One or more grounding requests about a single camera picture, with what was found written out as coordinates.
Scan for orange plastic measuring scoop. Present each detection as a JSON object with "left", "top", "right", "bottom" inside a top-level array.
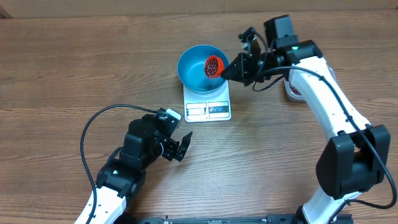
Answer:
[{"left": 204, "top": 55, "right": 224, "bottom": 78}]

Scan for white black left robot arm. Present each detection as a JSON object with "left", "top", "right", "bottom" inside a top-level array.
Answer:
[{"left": 76, "top": 108, "right": 192, "bottom": 224}]

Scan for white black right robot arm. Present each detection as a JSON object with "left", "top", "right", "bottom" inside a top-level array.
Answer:
[{"left": 221, "top": 15, "right": 397, "bottom": 223}]

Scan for red adzuki beans in bowl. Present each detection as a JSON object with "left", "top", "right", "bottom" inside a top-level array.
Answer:
[{"left": 204, "top": 58, "right": 218, "bottom": 78}]

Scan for white digital kitchen scale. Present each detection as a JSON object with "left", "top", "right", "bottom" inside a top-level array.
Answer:
[{"left": 183, "top": 82, "right": 232, "bottom": 123}]

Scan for blue bowl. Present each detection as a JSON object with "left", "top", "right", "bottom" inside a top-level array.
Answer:
[{"left": 177, "top": 45, "right": 229, "bottom": 95}]

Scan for clear plastic bean container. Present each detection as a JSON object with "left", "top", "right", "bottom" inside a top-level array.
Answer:
[{"left": 283, "top": 67, "right": 337, "bottom": 101}]

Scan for red adzuki beans in container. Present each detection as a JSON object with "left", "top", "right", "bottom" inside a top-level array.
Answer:
[{"left": 289, "top": 82, "right": 301, "bottom": 95}]

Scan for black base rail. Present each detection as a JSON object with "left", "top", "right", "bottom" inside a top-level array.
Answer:
[{"left": 114, "top": 213, "right": 354, "bottom": 224}]

